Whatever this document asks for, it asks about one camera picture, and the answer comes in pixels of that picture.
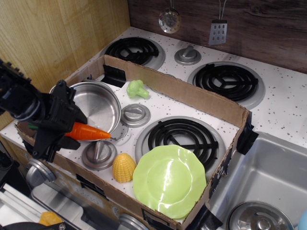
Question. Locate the yellow toy corn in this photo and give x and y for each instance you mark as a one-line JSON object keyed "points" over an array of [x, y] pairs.
{"points": [[123, 168]]}

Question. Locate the silver pot lid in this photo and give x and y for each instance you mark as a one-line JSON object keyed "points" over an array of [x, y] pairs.
{"points": [[256, 215]]}

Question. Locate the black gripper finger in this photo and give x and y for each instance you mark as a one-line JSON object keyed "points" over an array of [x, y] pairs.
{"points": [[65, 142], [78, 115]]}

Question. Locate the silver knob centre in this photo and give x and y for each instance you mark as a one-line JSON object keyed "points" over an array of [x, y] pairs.
{"points": [[135, 115]]}

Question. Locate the silver knob back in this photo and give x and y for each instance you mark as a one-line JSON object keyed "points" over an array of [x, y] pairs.
{"points": [[187, 56]]}

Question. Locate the front right black burner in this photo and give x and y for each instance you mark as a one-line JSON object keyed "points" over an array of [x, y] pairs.
{"points": [[190, 133]]}

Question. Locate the orange toy piece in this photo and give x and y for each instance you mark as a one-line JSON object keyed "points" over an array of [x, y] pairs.
{"points": [[49, 218]]}

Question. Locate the light green plastic plate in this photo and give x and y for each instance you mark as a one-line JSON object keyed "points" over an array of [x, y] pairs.
{"points": [[169, 179]]}

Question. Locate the silver oven knob left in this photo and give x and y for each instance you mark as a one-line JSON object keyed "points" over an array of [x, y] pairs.
{"points": [[38, 173]]}

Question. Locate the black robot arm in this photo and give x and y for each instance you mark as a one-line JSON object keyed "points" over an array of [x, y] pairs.
{"points": [[19, 97]]}

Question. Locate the back right black burner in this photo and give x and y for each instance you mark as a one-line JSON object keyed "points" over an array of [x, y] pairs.
{"points": [[234, 81]]}

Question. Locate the hanging slotted metal spoon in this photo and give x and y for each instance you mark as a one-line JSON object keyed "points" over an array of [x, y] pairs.
{"points": [[170, 19]]}

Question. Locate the orange toy carrot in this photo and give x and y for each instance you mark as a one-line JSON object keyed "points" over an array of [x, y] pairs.
{"points": [[76, 131]]}

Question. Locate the green toy broccoli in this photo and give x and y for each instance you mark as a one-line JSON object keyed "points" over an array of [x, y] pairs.
{"points": [[135, 88]]}

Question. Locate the silver oven knob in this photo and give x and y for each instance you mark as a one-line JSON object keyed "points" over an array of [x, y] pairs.
{"points": [[38, 173], [127, 222]]}

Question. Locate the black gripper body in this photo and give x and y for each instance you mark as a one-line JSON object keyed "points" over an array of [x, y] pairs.
{"points": [[57, 115]]}

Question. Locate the silver knob front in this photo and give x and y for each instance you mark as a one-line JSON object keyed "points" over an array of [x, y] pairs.
{"points": [[99, 155]]}

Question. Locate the brown cardboard fence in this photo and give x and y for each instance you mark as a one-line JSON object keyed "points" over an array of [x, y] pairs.
{"points": [[170, 98]]}

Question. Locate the stainless steel pot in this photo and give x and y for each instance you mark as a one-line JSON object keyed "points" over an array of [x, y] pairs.
{"points": [[101, 106]]}

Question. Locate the grey toy sink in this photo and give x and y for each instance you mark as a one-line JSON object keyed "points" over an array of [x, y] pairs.
{"points": [[273, 171]]}

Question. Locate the silver oven knob bottom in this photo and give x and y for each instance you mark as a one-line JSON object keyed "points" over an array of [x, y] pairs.
{"points": [[127, 222]]}

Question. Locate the hanging metal spatula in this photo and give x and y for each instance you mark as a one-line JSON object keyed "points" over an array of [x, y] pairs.
{"points": [[218, 29]]}

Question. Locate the light blue object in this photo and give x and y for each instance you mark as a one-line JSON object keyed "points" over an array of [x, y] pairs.
{"points": [[302, 224]]}

